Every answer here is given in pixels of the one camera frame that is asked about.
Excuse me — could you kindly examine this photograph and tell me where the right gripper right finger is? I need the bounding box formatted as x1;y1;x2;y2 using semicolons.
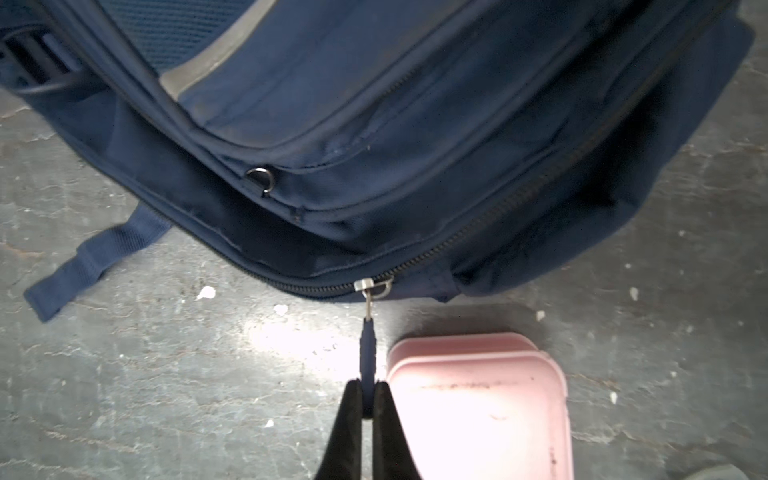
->
372;382;421;480

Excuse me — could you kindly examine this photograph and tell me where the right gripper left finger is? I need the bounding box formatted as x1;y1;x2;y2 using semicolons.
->
314;380;363;480

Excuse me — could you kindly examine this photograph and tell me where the navy blue student backpack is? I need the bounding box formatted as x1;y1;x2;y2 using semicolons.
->
0;0;757;415

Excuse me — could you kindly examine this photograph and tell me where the pink pencil case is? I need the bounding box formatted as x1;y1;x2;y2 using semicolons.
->
386;332;574;480

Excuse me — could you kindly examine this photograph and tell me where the clear plastic ruler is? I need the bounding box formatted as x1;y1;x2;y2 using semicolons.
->
683;464;748;480

